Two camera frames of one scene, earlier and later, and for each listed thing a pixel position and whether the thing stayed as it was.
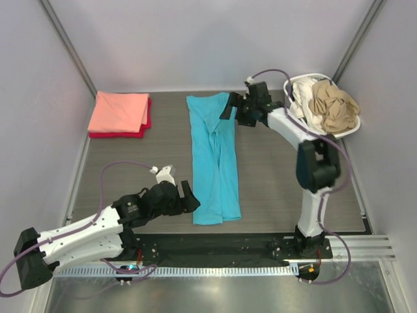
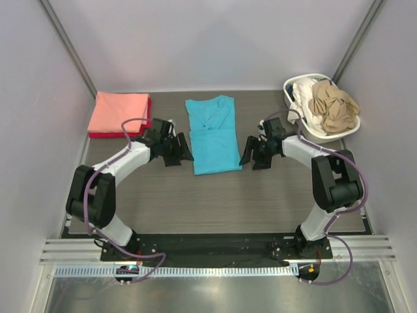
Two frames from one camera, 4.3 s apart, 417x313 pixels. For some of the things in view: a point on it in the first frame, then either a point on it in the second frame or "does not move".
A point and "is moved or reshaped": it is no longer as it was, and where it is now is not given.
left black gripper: x=188 y=204 → x=181 y=152
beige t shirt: x=337 y=109 does not move
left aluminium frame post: x=69 y=45 does not move
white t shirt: x=300 y=107 does not move
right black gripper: x=233 y=102 → x=261 y=163
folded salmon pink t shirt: x=114 y=112 does not move
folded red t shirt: x=139 y=134 does not move
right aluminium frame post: x=369 y=19 does not move
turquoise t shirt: x=215 y=163 is moved or reshaped
